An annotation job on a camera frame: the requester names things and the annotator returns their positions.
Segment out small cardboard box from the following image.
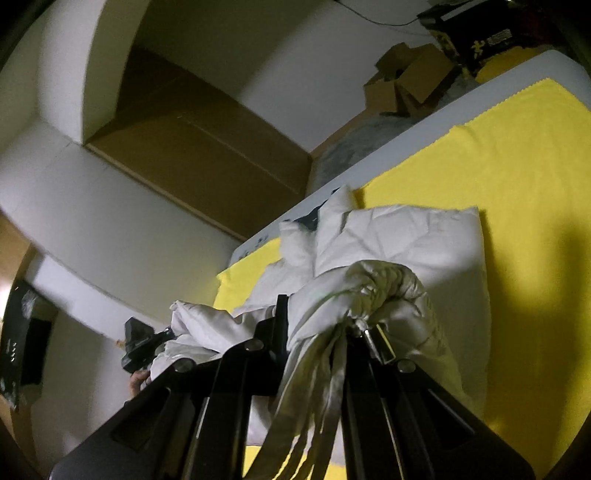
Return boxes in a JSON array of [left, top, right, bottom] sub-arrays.
[[365, 69, 402, 116]]

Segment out black and yellow box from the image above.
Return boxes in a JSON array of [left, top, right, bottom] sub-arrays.
[[418, 0, 568, 79]]

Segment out white padded jacket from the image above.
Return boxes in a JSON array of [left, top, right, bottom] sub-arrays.
[[150, 185, 485, 480]]

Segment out black appliance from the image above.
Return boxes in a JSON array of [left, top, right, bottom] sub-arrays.
[[0, 281, 52, 407]]

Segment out large cardboard box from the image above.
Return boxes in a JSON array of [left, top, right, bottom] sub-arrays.
[[376, 42, 458, 116]]

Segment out wooden door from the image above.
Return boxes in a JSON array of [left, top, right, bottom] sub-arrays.
[[88, 46, 312, 241]]

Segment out wall cable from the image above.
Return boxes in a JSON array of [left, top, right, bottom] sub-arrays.
[[337, 0, 421, 26]]

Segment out yellow cloth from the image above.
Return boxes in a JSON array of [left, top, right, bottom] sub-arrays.
[[215, 78, 591, 480]]

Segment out person's left hand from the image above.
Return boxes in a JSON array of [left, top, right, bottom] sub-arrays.
[[128, 369, 153, 398]]

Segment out grey table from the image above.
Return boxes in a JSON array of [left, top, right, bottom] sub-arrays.
[[228, 48, 573, 266]]

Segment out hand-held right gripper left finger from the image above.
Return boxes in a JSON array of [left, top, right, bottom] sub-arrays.
[[48, 293, 289, 480]]

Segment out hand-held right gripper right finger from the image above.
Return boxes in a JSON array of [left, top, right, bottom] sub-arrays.
[[342, 323, 536, 480]]

